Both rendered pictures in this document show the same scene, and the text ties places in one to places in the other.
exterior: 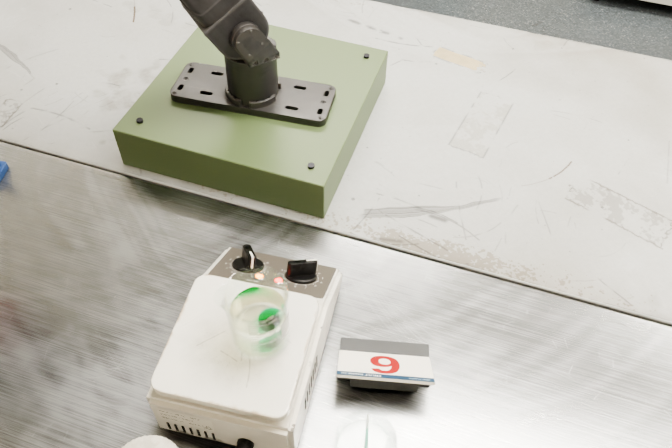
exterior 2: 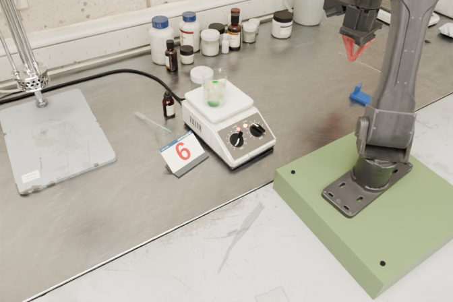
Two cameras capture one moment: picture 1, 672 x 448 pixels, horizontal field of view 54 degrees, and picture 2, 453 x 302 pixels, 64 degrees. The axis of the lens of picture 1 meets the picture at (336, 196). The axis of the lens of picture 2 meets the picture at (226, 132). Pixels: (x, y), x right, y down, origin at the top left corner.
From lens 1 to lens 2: 0.83 m
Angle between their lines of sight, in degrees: 79
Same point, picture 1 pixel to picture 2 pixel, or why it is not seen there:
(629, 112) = not seen: outside the picture
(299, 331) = (206, 110)
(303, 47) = (412, 233)
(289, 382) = (192, 100)
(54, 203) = (348, 116)
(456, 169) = (257, 272)
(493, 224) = (205, 253)
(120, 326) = (270, 110)
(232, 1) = (375, 104)
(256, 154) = (317, 158)
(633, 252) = not seen: outside the picture
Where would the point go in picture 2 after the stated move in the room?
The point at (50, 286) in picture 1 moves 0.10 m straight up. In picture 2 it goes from (303, 103) to (310, 71)
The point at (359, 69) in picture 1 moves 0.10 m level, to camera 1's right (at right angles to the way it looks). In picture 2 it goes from (368, 249) to (339, 295)
